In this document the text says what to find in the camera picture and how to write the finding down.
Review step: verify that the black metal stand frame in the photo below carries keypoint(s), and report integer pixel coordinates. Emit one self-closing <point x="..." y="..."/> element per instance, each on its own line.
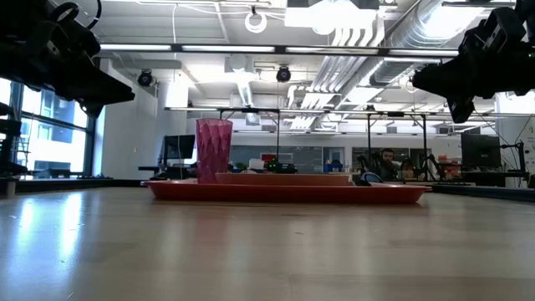
<point x="424" y="146"/>
<point x="278" y="134"/>

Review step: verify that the black chair back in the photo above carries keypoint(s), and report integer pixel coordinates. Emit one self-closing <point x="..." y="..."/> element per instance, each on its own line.
<point x="370" y="179"/>

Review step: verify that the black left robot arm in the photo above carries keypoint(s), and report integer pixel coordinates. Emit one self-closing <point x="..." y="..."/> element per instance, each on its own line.
<point x="8" y="127"/>

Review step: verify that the dark office desk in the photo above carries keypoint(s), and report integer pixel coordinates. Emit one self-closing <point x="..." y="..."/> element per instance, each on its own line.
<point x="167" y="170"/>

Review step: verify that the pink faceted plastic cup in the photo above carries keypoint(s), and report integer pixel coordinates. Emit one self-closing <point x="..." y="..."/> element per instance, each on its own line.
<point x="213" y="150"/>

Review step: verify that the person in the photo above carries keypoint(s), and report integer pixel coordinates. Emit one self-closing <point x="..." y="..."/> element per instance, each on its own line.
<point x="388" y="161"/>

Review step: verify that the black computer monitor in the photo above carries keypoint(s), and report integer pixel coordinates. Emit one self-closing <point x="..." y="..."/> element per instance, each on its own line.
<point x="480" y="150"/>
<point x="179" y="146"/>

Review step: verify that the red plastic tray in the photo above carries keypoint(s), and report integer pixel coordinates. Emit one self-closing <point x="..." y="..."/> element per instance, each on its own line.
<point x="292" y="194"/>

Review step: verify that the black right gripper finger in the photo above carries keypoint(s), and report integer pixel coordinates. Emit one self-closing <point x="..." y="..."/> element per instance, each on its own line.
<point x="462" y="108"/>
<point x="443" y="81"/>

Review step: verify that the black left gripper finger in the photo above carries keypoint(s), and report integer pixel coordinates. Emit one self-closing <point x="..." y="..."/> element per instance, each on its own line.
<point x="100" y="90"/>
<point x="92" y="110"/>

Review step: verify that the black table frame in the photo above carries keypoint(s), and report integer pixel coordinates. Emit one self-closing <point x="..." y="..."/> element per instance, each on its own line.
<point x="480" y="192"/>

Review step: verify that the silver ventilation duct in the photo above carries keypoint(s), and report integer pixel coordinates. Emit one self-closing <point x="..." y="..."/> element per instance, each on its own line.
<point x="418" y="29"/>

